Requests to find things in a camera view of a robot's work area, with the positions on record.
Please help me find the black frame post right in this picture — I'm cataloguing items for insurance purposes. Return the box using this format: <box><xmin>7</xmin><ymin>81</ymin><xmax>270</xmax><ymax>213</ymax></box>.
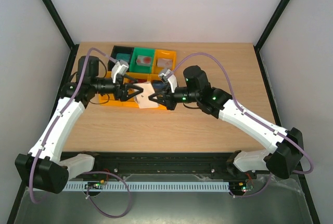
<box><xmin>254</xmin><ymin>0</ymin><xmax>306</xmax><ymax>50</ymax></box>

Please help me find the yellow bin front right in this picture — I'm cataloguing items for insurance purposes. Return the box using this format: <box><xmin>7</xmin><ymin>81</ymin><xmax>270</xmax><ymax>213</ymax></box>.
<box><xmin>148</xmin><ymin>79</ymin><xmax>173</xmax><ymax>110</ymax></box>

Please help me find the teal card stack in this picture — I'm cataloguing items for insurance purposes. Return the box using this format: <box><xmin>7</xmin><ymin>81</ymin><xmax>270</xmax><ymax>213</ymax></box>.
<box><xmin>116</xmin><ymin>53</ymin><xmax>131</xmax><ymax>63</ymax></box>

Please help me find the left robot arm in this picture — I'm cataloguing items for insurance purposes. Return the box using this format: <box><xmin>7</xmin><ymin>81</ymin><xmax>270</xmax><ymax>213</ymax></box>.
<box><xmin>15</xmin><ymin>56</ymin><xmax>143</xmax><ymax>194</ymax></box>

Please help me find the blue card stack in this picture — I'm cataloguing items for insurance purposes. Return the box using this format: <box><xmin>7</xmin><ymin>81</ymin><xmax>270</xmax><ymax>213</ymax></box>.
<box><xmin>151</xmin><ymin>80</ymin><xmax>166</xmax><ymax>91</ymax></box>

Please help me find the yellow bin back right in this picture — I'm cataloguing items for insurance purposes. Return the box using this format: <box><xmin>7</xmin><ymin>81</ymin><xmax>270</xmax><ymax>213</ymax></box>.
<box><xmin>151</xmin><ymin>49</ymin><xmax>177</xmax><ymax>74</ymax></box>

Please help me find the white red card stack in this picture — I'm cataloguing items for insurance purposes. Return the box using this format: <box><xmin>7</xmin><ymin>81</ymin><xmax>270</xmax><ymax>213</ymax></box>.
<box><xmin>136</xmin><ymin>55</ymin><xmax>153</xmax><ymax>67</ymax></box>

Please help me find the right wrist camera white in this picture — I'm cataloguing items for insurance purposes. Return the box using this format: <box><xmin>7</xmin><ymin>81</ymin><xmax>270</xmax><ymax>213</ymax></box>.
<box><xmin>158</xmin><ymin>68</ymin><xmax>178</xmax><ymax>93</ymax></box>

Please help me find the yellow bin front left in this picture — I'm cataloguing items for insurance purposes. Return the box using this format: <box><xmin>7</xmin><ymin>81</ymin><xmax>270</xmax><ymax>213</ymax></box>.
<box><xmin>97</xmin><ymin>71</ymin><xmax>123</xmax><ymax>107</ymax></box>

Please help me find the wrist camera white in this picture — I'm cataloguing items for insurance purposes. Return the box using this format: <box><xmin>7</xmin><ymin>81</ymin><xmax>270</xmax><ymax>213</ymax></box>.
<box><xmin>158</xmin><ymin>68</ymin><xmax>178</xmax><ymax>93</ymax></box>
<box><xmin>111</xmin><ymin>60</ymin><xmax>129</xmax><ymax>83</ymax></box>

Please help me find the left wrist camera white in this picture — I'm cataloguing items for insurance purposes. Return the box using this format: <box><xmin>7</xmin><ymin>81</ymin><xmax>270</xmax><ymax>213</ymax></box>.
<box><xmin>111</xmin><ymin>60</ymin><xmax>129</xmax><ymax>83</ymax></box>

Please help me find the black frame post left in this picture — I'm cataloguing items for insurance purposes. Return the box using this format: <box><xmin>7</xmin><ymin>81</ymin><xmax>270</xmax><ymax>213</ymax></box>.
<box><xmin>27</xmin><ymin>0</ymin><xmax>79</xmax><ymax>50</ymax></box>

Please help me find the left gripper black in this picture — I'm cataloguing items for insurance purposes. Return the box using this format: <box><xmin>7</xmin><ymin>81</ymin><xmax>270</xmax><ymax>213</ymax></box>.
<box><xmin>92</xmin><ymin>74</ymin><xmax>144</xmax><ymax>102</ymax></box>

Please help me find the yellow bin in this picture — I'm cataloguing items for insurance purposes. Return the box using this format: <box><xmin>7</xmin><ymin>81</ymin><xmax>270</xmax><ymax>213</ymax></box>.
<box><xmin>122</xmin><ymin>72</ymin><xmax>150</xmax><ymax>108</ymax></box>
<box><xmin>148</xmin><ymin>79</ymin><xmax>173</xmax><ymax>110</ymax></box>
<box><xmin>151</xmin><ymin>49</ymin><xmax>177</xmax><ymax>74</ymax></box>
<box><xmin>97</xmin><ymin>71</ymin><xmax>123</xmax><ymax>107</ymax></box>

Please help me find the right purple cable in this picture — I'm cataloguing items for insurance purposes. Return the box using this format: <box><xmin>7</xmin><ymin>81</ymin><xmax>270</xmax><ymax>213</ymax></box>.
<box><xmin>171</xmin><ymin>52</ymin><xmax>314</xmax><ymax>175</ymax></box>

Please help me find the green storage bin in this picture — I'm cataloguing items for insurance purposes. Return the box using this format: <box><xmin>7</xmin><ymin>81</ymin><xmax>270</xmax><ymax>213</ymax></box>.
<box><xmin>129</xmin><ymin>47</ymin><xmax>155</xmax><ymax>74</ymax></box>

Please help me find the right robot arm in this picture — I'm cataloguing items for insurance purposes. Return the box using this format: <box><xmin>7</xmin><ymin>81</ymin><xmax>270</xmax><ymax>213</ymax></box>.
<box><xmin>148</xmin><ymin>65</ymin><xmax>303</xmax><ymax>179</ymax></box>

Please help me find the black frame post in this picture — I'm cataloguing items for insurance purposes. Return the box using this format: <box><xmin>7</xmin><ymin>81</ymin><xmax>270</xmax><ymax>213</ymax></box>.
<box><xmin>254</xmin><ymin>0</ymin><xmax>306</xmax><ymax>50</ymax></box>
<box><xmin>27</xmin><ymin>0</ymin><xmax>79</xmax><ymax>50</ymax></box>

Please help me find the yellow bin front middle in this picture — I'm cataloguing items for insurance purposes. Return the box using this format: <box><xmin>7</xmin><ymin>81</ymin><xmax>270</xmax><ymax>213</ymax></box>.
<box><xmin>122</xmin><ymin>72</ymin><xmax>150</xmax><ymax>108</ymax></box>

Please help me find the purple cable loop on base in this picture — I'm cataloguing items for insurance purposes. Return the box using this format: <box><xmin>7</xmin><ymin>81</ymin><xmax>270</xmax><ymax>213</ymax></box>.
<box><xmin>84</xmin><ymin>170</ymin><xmax>133</xmax><ymax>218</ymax></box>

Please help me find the white pink card stack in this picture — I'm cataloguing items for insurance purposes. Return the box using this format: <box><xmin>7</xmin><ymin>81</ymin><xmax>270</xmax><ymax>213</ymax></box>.
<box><xmin>157</xmin><ymin>58</ymin><xmax>173</xmax><ymax>69</ymax></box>

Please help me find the black storage bin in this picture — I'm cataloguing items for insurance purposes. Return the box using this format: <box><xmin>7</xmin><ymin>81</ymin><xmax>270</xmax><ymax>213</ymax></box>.
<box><xmin>111</xmin><ymin>45</ymin><xmax>134</xmax><ymax>64</ymax></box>

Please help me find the white slotted cable duct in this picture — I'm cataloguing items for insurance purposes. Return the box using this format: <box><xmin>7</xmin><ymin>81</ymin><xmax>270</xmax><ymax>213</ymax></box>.
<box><xmin>63</xmin><ymin>181</ymin><xmax>229</xmax><ymax>192</ymax></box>

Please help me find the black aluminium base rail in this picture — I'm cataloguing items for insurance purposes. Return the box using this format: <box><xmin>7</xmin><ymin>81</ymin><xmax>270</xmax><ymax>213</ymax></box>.
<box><xmin>61</xmin><ymin>152</ymin><xmax>271</xmax><ymax>180</ymax></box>

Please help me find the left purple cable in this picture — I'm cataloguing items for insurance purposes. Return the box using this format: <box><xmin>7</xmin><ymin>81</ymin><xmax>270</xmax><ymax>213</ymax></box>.
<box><xmin>29</xmin><ymin>47</ymin><xmax>118</xmax><ymax>204</ymax></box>

